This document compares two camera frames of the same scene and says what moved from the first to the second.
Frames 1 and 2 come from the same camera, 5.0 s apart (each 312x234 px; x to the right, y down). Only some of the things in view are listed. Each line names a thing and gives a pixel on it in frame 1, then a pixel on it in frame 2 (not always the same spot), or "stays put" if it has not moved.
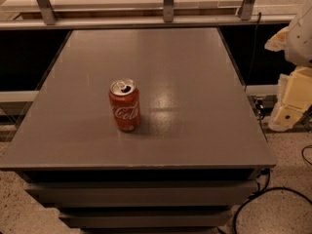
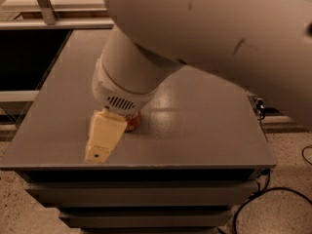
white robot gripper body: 300,39 to 112,97
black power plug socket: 260,108 stays put
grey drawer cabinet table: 195,157 stays put
